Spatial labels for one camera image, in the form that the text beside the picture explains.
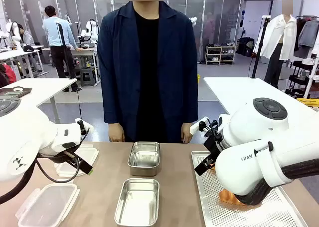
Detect wooden shoe rack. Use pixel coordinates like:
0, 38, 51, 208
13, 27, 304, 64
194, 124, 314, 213
205, 45, 237, 66

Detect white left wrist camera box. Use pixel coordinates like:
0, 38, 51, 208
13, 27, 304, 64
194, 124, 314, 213
74, 117, 94, 136

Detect brown tray with papers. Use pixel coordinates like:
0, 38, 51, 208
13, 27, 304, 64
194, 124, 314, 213
0, 86, 33, 98

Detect person in light blue shirt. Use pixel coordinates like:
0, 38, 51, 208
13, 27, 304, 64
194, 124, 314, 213
42, 5, 83, 93

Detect person in navy coat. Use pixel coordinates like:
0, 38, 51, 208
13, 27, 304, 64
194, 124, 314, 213
97, 0, 199, 143

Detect grey step stool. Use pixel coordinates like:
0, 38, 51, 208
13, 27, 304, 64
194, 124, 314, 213
80, 68, 97, 87

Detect black tripod pole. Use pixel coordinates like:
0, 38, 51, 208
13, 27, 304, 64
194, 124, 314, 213
251, 15, 272, 79

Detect clear plastic clip lid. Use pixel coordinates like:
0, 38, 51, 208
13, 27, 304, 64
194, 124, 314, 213
54, 142, 100, 177
15, 183, 81, 227

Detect golden brown bread roll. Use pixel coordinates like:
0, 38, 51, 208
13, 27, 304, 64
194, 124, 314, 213
218, 189, 251, 207

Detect black bag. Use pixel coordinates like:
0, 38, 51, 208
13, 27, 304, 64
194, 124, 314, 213
237, 36, 255, 57

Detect person in pink top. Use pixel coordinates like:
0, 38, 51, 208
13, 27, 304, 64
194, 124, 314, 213
203, 16, 216, 47

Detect seated person in grey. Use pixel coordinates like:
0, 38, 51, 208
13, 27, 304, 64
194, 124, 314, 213
16, 23, 36, 47

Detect person's left hand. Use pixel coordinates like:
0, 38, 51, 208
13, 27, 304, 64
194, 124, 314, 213
180, 122, 194, 144

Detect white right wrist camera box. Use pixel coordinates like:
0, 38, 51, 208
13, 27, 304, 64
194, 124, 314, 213
189, 116, 210, 136

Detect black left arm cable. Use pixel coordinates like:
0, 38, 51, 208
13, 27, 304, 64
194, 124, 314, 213
0, 127, 90, 206

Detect red backpack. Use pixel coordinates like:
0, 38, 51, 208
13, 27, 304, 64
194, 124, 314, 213
0, 63, 17, 88

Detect stainless steel rectangular container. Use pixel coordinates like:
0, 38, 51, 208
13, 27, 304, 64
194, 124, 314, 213
127, 141, 161, 177
114, 178, 160, 227

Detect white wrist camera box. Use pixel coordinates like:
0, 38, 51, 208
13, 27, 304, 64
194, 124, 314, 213
189, 116, 210, 136
74, 117, 94, 136

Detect white side table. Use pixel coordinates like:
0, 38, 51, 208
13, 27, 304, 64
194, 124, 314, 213
0, 77, 77, 124

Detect clothes rack with garments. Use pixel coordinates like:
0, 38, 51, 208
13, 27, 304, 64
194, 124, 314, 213
294, 15, 319, 60

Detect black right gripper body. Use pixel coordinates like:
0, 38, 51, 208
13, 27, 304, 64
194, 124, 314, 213
203, 117, 226, 160

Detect navy sleeved right forearm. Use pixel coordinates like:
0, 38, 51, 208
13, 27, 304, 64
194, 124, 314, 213
100, 82, 123, 125

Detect perforated metal baking tray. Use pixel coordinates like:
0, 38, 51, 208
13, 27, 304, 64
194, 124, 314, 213
191, 151, 309, 227

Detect black wheeled cart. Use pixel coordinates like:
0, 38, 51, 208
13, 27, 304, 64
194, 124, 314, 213
285, 59, 319, 99

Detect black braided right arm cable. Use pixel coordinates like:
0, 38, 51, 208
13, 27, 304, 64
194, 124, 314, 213
236, 159, 319, 206

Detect navy sleeved left forearm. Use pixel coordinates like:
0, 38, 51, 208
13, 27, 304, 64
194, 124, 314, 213
178, 82, 199, 125

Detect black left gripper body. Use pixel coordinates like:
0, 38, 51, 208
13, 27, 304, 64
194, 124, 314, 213
37, 142, 84, 164

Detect yellow flat crate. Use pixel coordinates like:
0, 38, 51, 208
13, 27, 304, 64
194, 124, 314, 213
296, 98, 319, 110

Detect person's right hand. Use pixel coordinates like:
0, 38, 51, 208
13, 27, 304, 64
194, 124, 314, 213
108, 123, 125, 143

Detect white background desk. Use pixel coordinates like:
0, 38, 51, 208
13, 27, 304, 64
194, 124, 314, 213
0, 45, 49, 79

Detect black camera stand pole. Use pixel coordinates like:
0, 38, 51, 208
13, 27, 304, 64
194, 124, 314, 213
56, 22, 76, 80

